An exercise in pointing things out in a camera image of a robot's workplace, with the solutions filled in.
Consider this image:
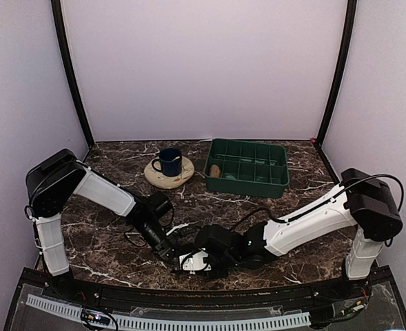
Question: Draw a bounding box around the green divided plastic tray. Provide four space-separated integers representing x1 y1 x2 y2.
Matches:
204 139 290 199

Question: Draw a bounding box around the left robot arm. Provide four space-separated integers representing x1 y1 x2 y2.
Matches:
25 149 176 301

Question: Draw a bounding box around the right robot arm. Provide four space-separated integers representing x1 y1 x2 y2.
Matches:
179 168 404 299

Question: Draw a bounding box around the cream round coaster plate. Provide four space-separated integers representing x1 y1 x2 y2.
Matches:
144 157 194 190

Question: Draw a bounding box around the dark blue enamel mug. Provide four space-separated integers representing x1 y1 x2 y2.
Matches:
151 148 183 177

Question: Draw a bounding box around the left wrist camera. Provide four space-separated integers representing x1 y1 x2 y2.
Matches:
165 223 191 237

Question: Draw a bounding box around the white slotted cable duct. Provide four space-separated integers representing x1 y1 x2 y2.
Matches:
25 294 312 330

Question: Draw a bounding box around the black front rail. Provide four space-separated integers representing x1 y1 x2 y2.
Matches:
40 275 372 313

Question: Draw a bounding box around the left black frame post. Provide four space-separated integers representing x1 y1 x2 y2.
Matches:
50 0 95 148

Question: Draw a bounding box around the black frame post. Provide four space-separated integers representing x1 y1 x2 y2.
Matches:
316 0 358 150
50 0 95 148

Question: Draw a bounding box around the right black frame post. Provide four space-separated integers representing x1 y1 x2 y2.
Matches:
316 0 358 150

